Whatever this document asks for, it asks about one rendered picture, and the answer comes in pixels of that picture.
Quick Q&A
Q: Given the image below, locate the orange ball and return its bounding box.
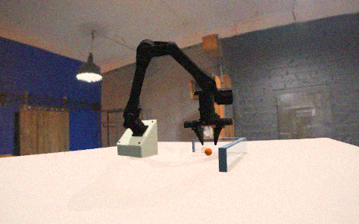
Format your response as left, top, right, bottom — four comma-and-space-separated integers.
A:
204, 148, 212, 156

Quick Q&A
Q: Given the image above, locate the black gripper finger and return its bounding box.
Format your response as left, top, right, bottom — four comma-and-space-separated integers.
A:
192, 128, 204, 145
213, 127, 225, 145

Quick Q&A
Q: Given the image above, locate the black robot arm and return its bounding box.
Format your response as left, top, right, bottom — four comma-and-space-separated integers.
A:
123, 39, 233, 136

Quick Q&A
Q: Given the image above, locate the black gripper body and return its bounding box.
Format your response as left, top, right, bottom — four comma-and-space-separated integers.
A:
184, 104, 233, 129

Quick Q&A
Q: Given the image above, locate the clear l-shaped low wall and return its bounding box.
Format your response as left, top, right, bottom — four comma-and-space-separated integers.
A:
193, 139, 248, 172

